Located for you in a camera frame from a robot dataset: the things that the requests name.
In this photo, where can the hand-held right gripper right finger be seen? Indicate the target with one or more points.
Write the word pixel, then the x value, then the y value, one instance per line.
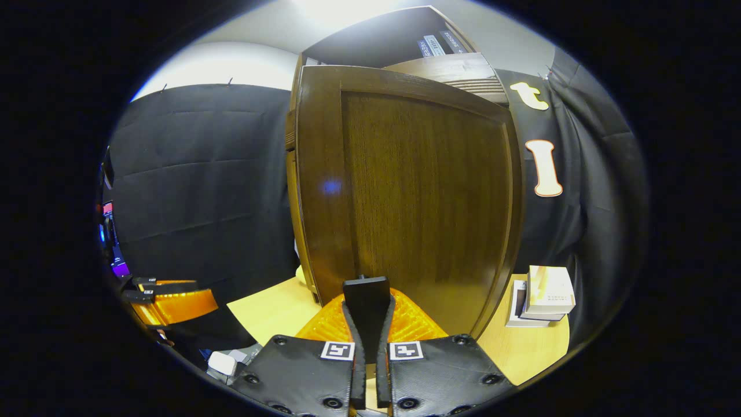
pixel 383 370

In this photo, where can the black backdrop cloth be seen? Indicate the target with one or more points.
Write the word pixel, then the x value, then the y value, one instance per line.
pixel 202 174

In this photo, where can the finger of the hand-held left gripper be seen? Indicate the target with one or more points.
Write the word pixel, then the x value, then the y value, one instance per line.
pixel 173 307
pixel 168 285

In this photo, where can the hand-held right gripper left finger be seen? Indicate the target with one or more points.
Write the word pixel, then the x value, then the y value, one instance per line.
pixel 359 370

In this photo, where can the ribbed wooden cabinet drawer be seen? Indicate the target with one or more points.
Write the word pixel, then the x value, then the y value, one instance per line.
pixel 457 69

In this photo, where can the pale grey book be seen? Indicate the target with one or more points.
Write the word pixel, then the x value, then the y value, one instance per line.
pixel 434 45

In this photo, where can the brown wooden shoe cabinet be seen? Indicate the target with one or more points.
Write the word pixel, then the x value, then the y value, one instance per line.
pixel 376 35

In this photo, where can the dark grey book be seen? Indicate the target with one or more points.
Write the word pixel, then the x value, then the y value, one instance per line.
pixel 451 40

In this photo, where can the computer monitor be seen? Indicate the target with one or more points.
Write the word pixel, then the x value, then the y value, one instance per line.
pixel 116 255

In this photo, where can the small white device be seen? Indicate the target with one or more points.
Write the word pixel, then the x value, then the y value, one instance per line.
pixel 223 364

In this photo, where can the blue book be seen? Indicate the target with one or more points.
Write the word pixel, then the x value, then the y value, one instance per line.
pixel 424 48

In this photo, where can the wooden cabinet door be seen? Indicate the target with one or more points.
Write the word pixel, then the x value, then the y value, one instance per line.
pixel 294 220
pixel 417 191

